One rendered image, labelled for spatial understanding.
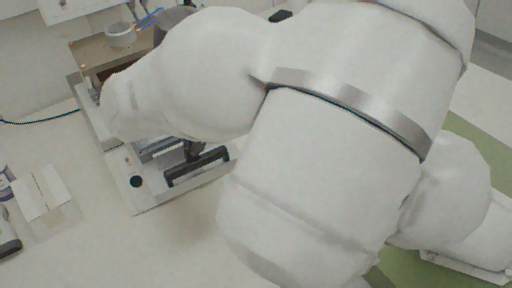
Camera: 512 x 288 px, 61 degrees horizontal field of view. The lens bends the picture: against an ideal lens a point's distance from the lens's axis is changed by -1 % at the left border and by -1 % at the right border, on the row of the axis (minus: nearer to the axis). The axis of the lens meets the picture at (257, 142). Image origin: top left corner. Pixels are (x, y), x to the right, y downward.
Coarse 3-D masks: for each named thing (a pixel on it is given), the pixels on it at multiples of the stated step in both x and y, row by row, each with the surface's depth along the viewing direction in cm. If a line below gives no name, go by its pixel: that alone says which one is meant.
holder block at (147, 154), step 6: (174, 138) 104; (180, 138) 104; (132, 144) 104; (162, 144) 103; (168, 144) 103; (174, 144) 104; (138, 150) 102; (144, 150) 102; (150, 150) 102; (156, 150) 102; (162, 150) 103; (138, 156) 102; (144, 156) 102; (150, 156) 102
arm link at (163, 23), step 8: (168, 8) 64; (176, 8) 64; (184, 8) 64; (192, 8) 64; (160, 16) 63; (168, 16) 62; (176, 16) 63; (184, 16) 63; (160, 24) 62; (168, 24) 61; (176, 24) 61; (160, 32) 62; (160, 40) 63
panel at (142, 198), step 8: (112, 152) 114; (120, 152) 114; (128, 152) 115; (120, 160) 115; (128, 160) 114; (120, 168) 115; (128, 168) 116; (136, 168) 117; (128, 176) 116; (128, 184) 117; (144, 184) 119; (128, 192) 117; (136, 192) 118; (144, 192) 119; (184, 192) 124; (136, 200) 118; (144, 200) 119; (152, 200) 120; (136, 208) 119; (144, 208) 120
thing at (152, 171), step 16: (128, 144) 108; (208, 144) 104; (224, 144) 105; (160, 160) 99; (176, 160) 101; (224, 160) 100; (144, 176) 99; (160, 176) 99; (192, 176) 98; (208, 176) 99; (160, 192) 95; (176, 192) 97
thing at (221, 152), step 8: (208, 152) 97; (216, 152) 97; (224, 152) 98; (192, 160) 96; (200, 160) 96; (208, 160) 97; (216, 160) 98; (176, 168) 94; (184, 168) 95; (192, 168) 96; (168, 176) 93; (176, 176) 95; (168, 184) 95
